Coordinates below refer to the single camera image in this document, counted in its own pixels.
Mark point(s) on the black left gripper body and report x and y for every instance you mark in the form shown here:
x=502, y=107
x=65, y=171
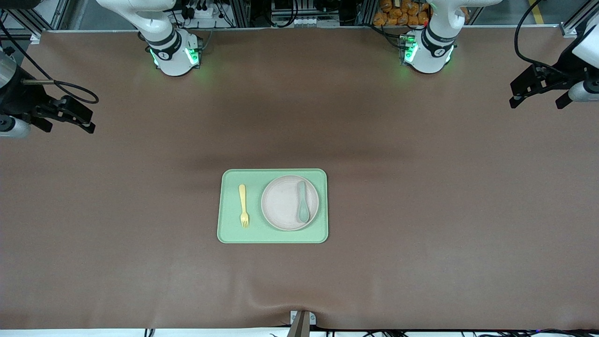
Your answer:
x=565, y=64

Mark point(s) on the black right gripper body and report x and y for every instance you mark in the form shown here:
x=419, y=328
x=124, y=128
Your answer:
x=16, y=100

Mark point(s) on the yellow plastic fork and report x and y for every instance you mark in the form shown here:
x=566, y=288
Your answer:
x=243, y=196

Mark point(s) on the round beige plate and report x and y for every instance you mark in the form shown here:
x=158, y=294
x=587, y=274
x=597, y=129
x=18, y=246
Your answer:
x=281, y=206

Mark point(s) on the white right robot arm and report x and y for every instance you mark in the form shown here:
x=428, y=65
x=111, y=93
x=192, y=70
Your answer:
x=173, y=61

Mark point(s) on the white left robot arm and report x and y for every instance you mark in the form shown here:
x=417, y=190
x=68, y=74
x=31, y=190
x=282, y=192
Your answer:
x=428, y=64

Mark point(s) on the brown table mat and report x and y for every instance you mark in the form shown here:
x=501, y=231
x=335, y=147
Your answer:
x=140, y=210

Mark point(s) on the pile of orange snacks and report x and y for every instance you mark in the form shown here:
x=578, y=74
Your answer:
x=402, y=11

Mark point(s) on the white power strip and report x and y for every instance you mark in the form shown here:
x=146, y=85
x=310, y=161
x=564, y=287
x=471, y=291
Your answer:
x=203, y=11

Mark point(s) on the white terminal block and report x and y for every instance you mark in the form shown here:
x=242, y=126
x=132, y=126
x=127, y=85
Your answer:
x=306, y=22

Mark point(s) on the light green rectangular tray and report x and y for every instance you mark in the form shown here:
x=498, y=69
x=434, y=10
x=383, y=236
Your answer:
x=271, y=234

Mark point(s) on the green plastic spoon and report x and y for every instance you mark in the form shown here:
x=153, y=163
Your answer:
x=303, y=215

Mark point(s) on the aluminium frame post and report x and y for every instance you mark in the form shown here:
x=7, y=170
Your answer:
x=239, y=11

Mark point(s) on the small metal clamp bracket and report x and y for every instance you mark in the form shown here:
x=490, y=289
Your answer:
x=294, y=318

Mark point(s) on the grey camera mount pole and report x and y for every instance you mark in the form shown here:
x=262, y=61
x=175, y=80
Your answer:
x=299, y=328

